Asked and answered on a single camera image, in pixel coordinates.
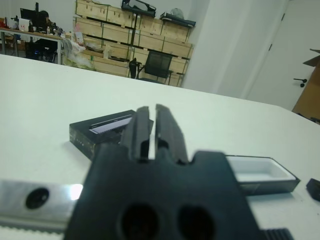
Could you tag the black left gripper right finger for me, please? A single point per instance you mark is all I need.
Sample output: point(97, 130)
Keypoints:
point(170, 135)

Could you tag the white-framed desk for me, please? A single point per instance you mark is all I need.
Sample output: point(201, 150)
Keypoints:
point(32, 33)

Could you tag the grey plastic bag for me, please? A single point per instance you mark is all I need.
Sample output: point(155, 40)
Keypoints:
point(177, 12)

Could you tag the white box pink print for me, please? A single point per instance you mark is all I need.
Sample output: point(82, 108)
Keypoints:
point(24, 25)

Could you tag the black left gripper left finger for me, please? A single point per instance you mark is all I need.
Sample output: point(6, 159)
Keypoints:
point(140, 135)

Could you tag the black computer under desk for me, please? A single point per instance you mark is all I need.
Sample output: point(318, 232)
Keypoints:
point(40, 48)

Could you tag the dark-haired person at desk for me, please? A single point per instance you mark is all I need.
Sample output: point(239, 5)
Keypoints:
point(45, 20)

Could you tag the black box lid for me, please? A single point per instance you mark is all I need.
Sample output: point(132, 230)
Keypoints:
point(85, 140)

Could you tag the large brown cardboard box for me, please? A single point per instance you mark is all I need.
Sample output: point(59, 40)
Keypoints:
point(310, 90)

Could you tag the wooden crate stack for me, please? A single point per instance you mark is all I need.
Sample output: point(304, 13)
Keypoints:
point(152, 42)

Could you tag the black computer monitor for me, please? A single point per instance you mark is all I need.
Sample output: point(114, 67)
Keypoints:
point(28, 13)

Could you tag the greenish plastic bag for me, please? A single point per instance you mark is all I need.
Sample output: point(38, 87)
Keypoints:
point(77, 60)

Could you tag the pink and white package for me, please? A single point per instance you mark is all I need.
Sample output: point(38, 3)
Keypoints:
point(78, 37)

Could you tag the white door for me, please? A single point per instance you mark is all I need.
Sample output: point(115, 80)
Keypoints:
point(282, 50)

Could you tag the black phone-like camera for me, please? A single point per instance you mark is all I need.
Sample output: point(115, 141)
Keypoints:
point(314, 188)

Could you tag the black box base white insert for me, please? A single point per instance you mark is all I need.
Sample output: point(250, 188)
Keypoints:
point(272, 185)

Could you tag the flat black tray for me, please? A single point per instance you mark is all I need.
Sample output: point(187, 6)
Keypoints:
point(182, 22)

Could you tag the black mesh office chair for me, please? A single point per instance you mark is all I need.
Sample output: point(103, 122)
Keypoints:
point(158, 61)

